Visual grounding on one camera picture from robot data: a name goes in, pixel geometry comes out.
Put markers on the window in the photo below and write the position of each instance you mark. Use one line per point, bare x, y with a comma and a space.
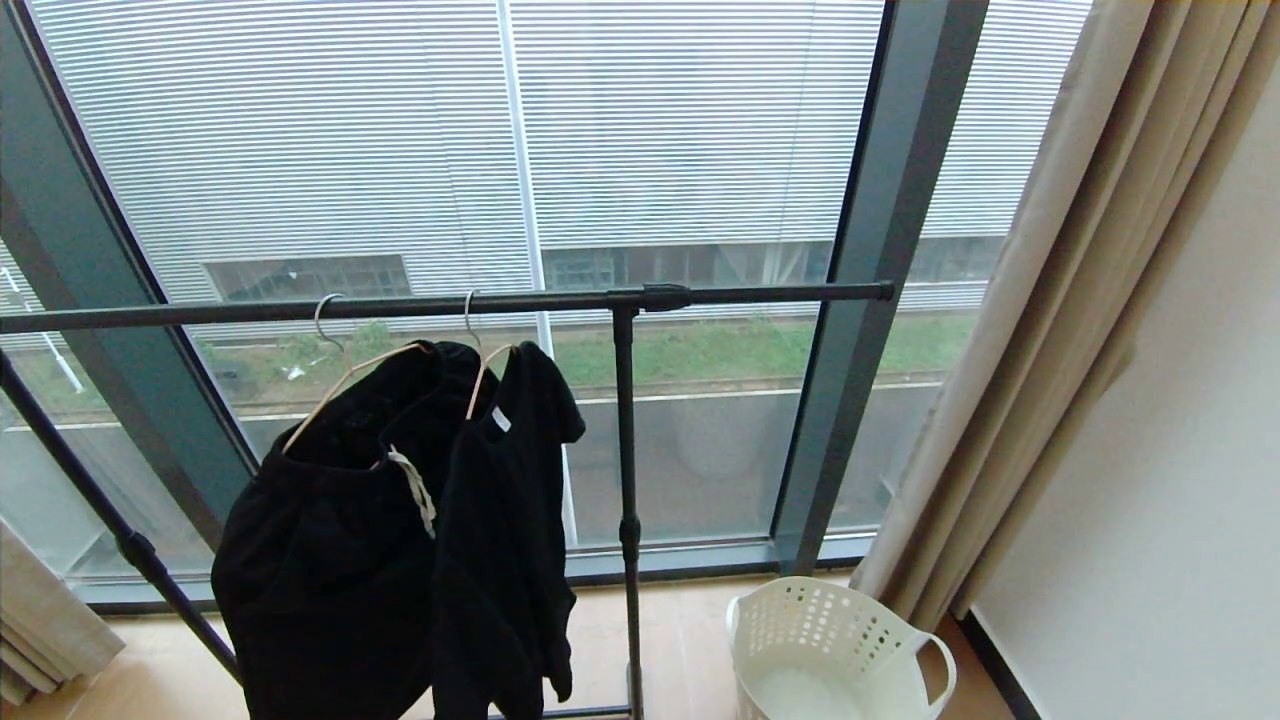
300, 150

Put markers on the beige curtain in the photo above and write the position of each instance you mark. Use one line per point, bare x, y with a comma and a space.
1050, 350
50, 620

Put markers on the black short-sleeved shirt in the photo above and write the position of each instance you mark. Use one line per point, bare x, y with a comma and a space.
500, 560

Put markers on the pink clothes hanger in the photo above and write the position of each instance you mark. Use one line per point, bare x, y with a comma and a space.
478, 390
320, 409

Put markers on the black clothes rack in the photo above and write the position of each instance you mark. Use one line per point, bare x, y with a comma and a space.
627, 450

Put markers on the white laundry basket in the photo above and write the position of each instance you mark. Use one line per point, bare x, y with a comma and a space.
830, 640

